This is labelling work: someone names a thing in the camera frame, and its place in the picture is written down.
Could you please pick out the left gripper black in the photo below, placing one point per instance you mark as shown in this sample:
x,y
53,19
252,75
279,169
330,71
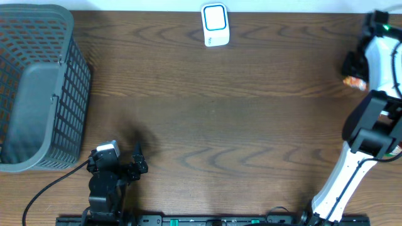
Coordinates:
x,y
138,157

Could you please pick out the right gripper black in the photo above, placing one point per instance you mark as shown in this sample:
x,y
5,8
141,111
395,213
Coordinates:
x,y
347,67

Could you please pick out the orange Kleenex tissue pack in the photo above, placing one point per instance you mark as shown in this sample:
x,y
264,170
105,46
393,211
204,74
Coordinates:
x,y
356,83

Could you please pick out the green lid jar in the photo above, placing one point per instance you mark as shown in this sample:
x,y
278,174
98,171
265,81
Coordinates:
x,y
394,152

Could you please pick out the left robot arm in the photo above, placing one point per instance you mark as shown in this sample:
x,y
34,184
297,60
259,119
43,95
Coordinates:
x,y
109,181

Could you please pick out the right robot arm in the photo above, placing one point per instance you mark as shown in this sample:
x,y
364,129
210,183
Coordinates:
x,y
372,132

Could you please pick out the white barcode scanner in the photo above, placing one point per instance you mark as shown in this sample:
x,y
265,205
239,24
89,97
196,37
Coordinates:
x,y
215,24

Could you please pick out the grey plastic mesh basket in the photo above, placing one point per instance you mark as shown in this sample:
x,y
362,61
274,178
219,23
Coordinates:
x,y
45,88

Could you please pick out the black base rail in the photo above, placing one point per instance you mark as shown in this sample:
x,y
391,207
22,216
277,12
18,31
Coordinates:
x,y
158,220

